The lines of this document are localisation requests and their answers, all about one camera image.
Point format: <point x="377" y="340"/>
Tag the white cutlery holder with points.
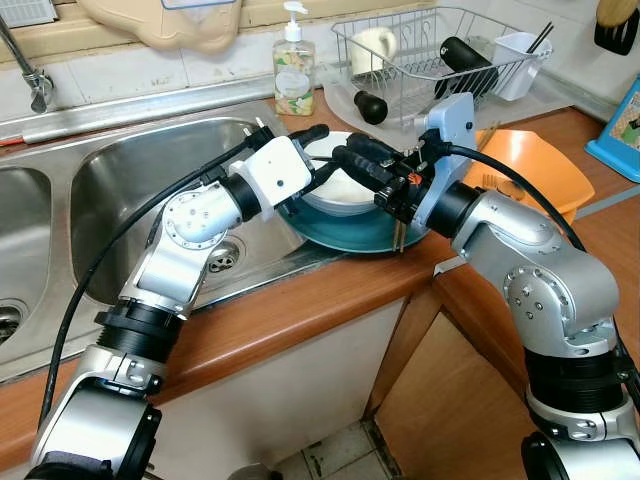
<point x="515" y="70"/>

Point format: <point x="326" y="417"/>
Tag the black chopsticks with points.
<point x="540" y="38"/>

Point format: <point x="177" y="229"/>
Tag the translucent drain tray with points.
<point x="560" y="105"/>

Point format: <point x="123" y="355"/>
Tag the clear soap pump bottle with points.
<point x="294" y="80"/>

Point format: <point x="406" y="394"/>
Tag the blue box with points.
<point x="620" y="130"/>

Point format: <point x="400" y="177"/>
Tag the white counter cabinet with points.
<point x="300" y="400"/>

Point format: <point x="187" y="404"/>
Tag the black flask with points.
<point x="468" y="65"/>

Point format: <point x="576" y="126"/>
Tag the small black cup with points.
<point x="370" y="107"/>

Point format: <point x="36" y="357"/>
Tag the wooden cabinet door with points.
<point x="450" y="400"/>

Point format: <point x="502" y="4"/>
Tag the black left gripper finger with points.
<point x="314" y="133"/>
<point x="322" y="158"/>

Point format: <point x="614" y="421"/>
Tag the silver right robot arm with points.
<point x="540" y="280"/>

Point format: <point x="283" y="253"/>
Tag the cream mug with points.
<point x="372" y="50"/>

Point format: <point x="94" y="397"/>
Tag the beige plastic basin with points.
<point x="180" y="30"/>

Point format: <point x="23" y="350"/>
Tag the wooden chopstick pair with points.
<point x="488" y="135"/>

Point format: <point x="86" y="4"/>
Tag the steel sink drain strainer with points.
<point x="223" y="256"/>
<point x="8" y="322"/>

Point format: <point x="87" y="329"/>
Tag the chrome faucet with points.
<point x="38" y="92"/>

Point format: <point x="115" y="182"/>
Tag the teal round plate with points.
<point x="350" y="237"/>

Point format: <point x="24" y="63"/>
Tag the wooden fork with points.
<point x="490" y="185"/>

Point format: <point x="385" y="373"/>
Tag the white window vent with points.
<point x="25" y="10"/>

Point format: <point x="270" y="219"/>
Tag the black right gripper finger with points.
<point x="368" y="150"/>
<point x="368" y="176"/>

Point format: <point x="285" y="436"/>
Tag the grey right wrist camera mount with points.
<point x="452" y="115"/>

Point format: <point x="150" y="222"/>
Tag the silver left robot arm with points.
<point x="180" y="260"/>

